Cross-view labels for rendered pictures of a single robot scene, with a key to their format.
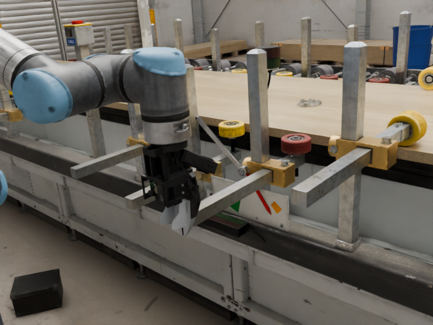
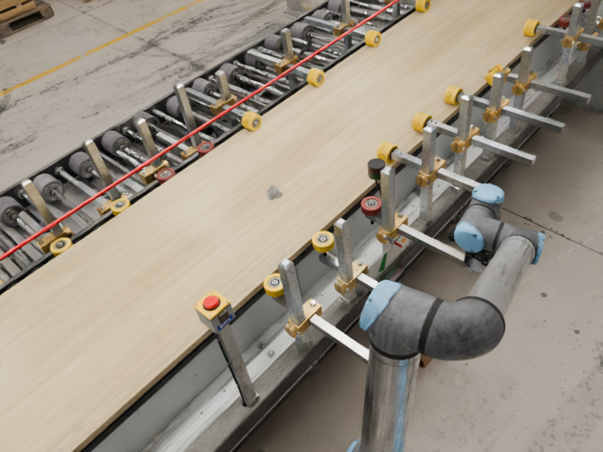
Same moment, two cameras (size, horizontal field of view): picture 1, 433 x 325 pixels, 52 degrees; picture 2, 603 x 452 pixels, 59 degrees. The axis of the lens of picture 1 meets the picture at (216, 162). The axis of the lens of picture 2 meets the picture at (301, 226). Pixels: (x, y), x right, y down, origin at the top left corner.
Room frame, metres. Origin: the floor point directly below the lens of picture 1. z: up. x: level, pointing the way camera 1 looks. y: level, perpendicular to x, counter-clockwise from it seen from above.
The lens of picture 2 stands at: (1.25, 1.27, 2.29)
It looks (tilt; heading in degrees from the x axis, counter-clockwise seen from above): 44 degrees down; 277
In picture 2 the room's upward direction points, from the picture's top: 10 degrees counter-clockwise
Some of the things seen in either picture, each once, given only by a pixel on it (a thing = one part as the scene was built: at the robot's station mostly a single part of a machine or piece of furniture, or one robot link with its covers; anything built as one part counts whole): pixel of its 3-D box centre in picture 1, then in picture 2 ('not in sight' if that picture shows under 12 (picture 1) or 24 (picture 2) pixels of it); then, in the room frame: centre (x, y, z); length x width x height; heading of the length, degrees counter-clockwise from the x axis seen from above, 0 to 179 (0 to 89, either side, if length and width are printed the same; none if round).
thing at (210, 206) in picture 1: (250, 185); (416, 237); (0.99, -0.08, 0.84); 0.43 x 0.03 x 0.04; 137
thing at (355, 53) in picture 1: (351, 154); (427, 178); (0.92, -0.30, 0.93); 0.03 x 0.03 x 0.48; 47
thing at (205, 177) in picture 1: (199, 167); (351, 277); (1.24, 0.05, 0.80); 0.13 x 0.06 x 0.05; 47
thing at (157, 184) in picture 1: (169, 170); (482, 243); (0.81, 0.09, 0.97); 0.09 x 0.08 x 0.12; 137
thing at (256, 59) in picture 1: (259, 144); (388, 219); (1.09, -0.11, 0.91); 0.03 x 0.03 x 0.48; 47
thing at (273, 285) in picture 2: not in sight; (277, 291); (1.50, 0.13, 0.85); 0.08 x 0.08 x 0.11
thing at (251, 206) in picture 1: (247, 202); (389, 256); (1.09, -0.08, 0.75); 0.26 x 0.01 x 0.10; 47
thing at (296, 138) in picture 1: (296, 156); (371, 212); (1.14, -0.22, 0.85); 0.08 x 0.08 x 0.11
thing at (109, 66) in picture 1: (110, 79); (477, 230); (0.86, 0.19, 1.14); 0.12 x 0.12 x 0.09; 58
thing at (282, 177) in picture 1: (268, 169); (391, 228); (1.07, -0.13, 0.85); 0.13 x 0.06 x 0.05; 47
